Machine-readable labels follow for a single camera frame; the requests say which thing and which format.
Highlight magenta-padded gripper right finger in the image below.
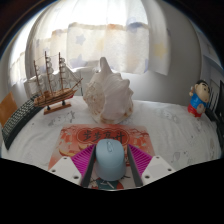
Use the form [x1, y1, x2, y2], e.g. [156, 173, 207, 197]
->
[126, 143, 177, 187]

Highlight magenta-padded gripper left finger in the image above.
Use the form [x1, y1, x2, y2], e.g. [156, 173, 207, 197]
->
[48, 143, 97, 188]

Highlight light blue computer mouse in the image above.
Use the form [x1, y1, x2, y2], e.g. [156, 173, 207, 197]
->
[94, 138, 128, 182]

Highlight white cartoon-print tablecloth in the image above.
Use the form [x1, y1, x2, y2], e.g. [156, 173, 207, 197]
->
[1, 95, 223, 173]

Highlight black keyboard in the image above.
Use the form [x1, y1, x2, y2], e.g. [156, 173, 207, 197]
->
[1, 96, 46, 150]

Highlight wooden model sailing ship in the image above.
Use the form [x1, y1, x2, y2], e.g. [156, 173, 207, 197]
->
[32, 50, 84, 116]

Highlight black router with antennas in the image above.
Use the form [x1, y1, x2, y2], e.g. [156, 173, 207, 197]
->
[205, 79, 224, 138]

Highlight cartoon boy clock figurine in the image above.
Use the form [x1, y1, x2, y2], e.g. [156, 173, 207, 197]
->
[187, 79, 211, 119]

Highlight orange box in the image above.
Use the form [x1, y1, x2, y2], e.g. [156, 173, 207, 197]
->
[0, 92, 19, 128]

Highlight large white conch shell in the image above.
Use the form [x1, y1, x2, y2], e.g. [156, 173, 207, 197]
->
[82, 56, 135, 125]

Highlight white star-print curtain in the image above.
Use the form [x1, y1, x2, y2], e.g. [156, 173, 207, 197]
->
[24, 0, 173, 76]

